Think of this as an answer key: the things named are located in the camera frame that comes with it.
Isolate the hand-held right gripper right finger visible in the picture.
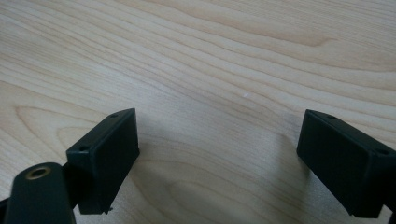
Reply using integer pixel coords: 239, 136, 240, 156
296, 108, 396, 219

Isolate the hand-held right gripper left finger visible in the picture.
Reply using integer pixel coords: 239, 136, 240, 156
65, 107, 141, 216

